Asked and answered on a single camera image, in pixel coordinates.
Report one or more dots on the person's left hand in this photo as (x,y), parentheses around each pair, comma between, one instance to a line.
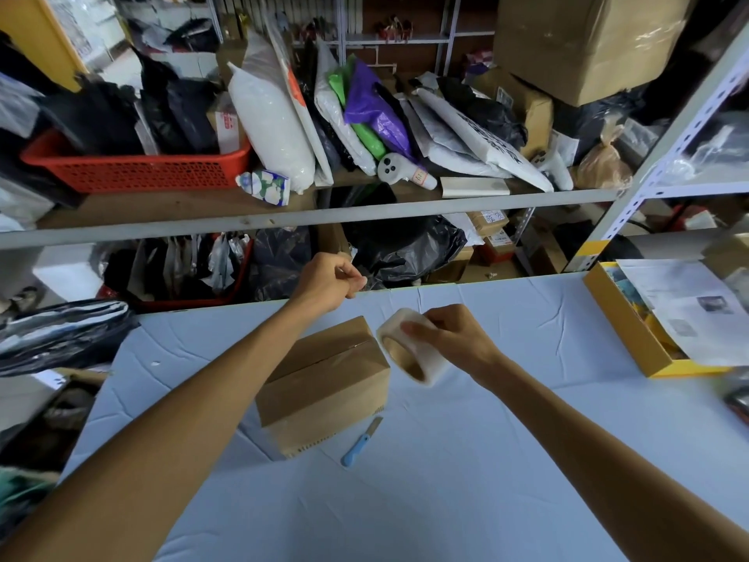
(322,283)

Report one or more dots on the person's right hand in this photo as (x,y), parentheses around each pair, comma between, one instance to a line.
(462,345)

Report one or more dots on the person's left fingers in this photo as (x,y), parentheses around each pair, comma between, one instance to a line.
(351,280)

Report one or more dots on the person's right thumb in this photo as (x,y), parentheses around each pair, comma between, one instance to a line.
(420,331)

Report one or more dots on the clear packing tape roll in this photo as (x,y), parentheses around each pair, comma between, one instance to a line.
(398,345)

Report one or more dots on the person's left forearm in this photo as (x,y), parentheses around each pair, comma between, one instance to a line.
(175,438)

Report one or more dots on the person's right forearm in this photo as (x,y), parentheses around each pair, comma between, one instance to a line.
(608,462)

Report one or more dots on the black garbage bag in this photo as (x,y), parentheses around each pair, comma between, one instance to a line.
(404,245)

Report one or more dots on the grey metal shelving rack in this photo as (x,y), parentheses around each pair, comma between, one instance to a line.
(292,216)

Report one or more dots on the small brown cardboard box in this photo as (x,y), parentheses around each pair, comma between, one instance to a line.
(322,386)

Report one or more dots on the small labelled cardboard box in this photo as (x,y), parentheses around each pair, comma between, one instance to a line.
(488,221)
(497,246)

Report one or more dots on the white handheld thermometer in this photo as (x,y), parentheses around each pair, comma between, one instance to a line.
(395,167)

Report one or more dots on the floral tissue pack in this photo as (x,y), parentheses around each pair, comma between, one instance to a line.
(266,187)

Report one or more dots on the blue utility knife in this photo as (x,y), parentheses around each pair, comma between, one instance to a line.
(357,447)

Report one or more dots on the green plastic bag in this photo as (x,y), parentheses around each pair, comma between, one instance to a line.
(366,137)

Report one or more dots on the flat white box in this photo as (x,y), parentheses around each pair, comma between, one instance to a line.
(474,187)

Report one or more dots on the light blue tablecloth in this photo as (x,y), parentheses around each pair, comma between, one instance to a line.
(468,497)

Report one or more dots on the purple plastic bag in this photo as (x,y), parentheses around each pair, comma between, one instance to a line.
(371,108)

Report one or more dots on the white padded pillow package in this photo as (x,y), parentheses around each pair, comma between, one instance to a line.
(269,122)

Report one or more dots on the white printed mailer bag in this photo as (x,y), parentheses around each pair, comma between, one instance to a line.
(485,143)

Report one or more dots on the yellow cardboard box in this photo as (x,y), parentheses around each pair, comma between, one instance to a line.
(629,333)

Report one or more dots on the brown paper bag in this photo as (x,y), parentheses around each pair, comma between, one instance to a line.
(602,166)

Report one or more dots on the medium brown cardboard box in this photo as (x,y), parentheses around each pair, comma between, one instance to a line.
(529,108)

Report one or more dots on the white background shelving rack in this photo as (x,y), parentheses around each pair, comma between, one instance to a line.
(409,36)

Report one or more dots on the white printed paper sheet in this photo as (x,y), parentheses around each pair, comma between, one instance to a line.
(684,310)

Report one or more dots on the black plastic bags pile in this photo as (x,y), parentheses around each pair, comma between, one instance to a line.
(146,111)

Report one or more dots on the black silver plastic bag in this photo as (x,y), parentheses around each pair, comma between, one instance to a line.
(58,333)

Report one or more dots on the white perforated shelving rack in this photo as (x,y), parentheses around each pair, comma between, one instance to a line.
(673,152)

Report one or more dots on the large brown cardboard box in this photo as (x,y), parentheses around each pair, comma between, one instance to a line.
(585,46)

